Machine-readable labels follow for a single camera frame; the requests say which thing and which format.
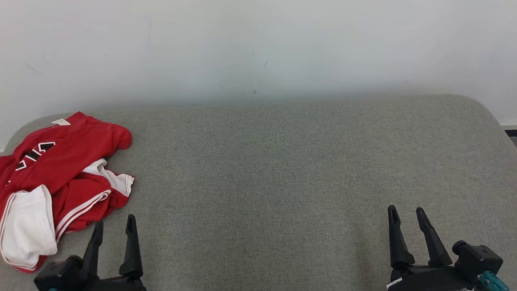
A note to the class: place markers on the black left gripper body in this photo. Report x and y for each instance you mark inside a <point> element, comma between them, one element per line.
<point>117,283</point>

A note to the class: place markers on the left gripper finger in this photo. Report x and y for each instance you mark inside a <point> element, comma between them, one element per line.
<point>132,246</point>
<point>93,246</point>

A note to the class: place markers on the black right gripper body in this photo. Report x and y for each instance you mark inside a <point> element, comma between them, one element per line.
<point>428,279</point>

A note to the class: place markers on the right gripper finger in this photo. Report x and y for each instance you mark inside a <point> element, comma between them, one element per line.
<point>398,238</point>
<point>434,240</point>

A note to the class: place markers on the red shorts white trim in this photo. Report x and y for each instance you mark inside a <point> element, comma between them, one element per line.
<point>28,226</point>

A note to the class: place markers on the red jersey black lettering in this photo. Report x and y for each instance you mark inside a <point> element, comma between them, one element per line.
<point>68,149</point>

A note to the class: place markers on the white skirting board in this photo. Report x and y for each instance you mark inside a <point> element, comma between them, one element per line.
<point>509,122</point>

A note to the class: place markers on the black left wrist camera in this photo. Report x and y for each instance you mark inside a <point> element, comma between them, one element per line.
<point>56,275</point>

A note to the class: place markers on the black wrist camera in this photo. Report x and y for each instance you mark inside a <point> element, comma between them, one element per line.
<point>56,275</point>
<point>478,256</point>

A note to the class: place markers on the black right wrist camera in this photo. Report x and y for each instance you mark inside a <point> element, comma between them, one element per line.
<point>478,256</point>

